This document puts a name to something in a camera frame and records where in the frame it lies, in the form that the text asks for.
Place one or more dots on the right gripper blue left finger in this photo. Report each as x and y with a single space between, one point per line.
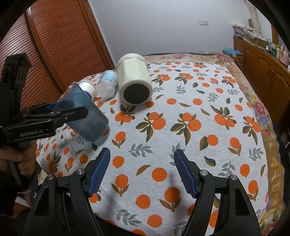
62 206

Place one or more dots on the white paper cup blue band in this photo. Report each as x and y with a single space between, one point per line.
89 89

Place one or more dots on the blue translucent plastic cup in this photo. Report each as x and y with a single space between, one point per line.
81 113

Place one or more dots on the cardboard box with clutter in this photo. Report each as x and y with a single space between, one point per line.
255 38

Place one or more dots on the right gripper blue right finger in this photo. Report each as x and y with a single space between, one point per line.
236 215

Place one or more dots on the cream faceted thermos mug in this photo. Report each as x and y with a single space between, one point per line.
135 87

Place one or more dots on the floral patterned quilt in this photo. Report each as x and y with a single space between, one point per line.
275 220

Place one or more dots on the person's left hand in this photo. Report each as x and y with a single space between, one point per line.
26 159

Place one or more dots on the white wall switch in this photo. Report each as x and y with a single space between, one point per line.
204 23

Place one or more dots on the orange print bed sheet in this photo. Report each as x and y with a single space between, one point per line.
198 108

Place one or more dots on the wooden sideboard cabinet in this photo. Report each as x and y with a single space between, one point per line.
269 78

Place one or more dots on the blue plastic bag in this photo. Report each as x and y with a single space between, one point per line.
231 51

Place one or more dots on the pink kettle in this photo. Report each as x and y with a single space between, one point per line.
284 56

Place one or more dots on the clear plastic cup blue label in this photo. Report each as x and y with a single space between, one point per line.
107 84

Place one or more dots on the brown louvered wardrobe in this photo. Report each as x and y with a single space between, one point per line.
63 42

